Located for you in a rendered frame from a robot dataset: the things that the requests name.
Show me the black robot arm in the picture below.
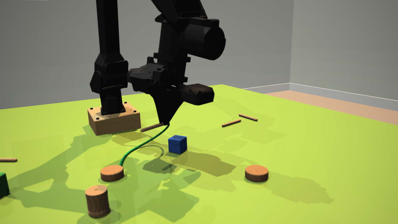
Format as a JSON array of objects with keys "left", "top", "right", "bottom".
[{"left": 90, "top": 0, "right": 226, "bottom": 115}]

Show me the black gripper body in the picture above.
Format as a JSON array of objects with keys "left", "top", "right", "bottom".
[{"left": 153, "top": 48, "right": 215, "bottom": 105}]

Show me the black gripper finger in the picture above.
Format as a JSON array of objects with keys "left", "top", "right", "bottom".
[
  {"left": 150, "top": 89, "right": 170, "bottom": 123},
  {"left": 162, "top": 95, "right": 184, "bottom": 126}
]

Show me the blue block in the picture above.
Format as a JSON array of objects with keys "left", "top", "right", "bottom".
[{"left": 168, "top": 135, "right": 187, "bottom": 154}]

